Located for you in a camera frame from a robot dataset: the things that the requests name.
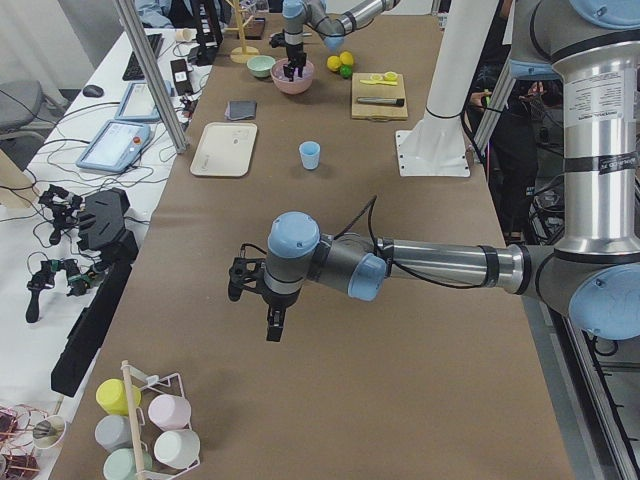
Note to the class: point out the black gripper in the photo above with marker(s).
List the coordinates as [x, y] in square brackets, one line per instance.
[276, 301]
[294, 51]

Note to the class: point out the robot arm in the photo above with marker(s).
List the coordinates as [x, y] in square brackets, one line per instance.
[298, 13]
[591, 275]

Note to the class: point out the clear ice cubes pile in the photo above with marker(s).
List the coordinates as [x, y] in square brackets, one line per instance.
[279, 72]

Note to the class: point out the metal ice scoop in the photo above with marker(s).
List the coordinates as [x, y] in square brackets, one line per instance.
[301, 36]

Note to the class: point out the wooden cup tree stand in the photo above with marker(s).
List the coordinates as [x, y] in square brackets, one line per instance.
[243, 13]

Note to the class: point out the blue plastic cup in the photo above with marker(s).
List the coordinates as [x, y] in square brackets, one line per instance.
[309, 152]

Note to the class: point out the paper cup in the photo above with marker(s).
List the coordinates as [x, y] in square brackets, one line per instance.
[185, 35]

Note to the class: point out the pink cup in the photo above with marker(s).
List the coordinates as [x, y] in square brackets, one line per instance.
[170, 412]

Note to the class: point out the white cup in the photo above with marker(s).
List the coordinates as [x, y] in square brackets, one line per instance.
[177, 449]

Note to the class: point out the yellow cup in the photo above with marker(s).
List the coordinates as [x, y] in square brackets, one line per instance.
[111, 397]

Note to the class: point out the grey cup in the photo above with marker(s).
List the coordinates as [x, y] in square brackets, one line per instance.
[113, 433]

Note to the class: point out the light green cup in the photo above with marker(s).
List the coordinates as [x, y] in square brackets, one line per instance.
[120, 465]

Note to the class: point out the pink bowl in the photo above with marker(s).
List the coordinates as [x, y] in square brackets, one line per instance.
[293, 88]

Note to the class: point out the green bowl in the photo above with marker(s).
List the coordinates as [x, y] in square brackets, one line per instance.
[260, 66]

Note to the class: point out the yellow lemon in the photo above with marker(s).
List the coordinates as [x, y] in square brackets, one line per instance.
[347, 58]
[333, 63]

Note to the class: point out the green lime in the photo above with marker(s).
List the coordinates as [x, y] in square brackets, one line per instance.
[346, 71]

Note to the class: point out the yellow plastic knife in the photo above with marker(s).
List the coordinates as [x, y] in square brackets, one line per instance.
[378, 82]

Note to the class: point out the dark grey folded cloth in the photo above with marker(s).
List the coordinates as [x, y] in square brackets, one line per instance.
[240, 110]

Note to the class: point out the wooden cutting board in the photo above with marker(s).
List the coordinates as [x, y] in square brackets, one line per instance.
[378, 96]

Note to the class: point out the lemon slice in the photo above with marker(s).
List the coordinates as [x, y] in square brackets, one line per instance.
[390, 76]

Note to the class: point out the beige plastic tray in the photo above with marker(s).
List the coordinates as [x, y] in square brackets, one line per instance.
[224, 150]

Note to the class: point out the far teach pendant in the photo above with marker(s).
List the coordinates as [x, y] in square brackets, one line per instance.
[137, 104]

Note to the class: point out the teach pendant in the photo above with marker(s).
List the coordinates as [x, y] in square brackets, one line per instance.
[115, 147]
[137, 104]

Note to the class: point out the near teach pendant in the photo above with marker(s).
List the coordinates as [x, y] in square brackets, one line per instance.
[115, 147]

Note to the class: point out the black computer mouse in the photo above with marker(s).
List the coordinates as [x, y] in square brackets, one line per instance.
[93, 91]

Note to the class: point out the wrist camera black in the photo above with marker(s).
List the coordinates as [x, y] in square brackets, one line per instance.
[246, 274]
[277, 40]

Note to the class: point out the black handled knife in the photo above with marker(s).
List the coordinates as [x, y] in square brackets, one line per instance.
[382, 101]

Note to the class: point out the white wire cup rack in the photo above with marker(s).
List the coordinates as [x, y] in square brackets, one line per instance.
[146, 388]

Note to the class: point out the white camera pillar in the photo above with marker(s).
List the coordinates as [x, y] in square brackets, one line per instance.
[436, 145]

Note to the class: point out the aluminium frame post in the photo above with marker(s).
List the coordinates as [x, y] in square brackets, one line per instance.
[147, 60]

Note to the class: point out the wooden rack handle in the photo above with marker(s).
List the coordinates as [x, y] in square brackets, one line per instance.
[142, 473]

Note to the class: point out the black camera rig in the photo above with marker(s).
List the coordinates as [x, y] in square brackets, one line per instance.
[101, 229]

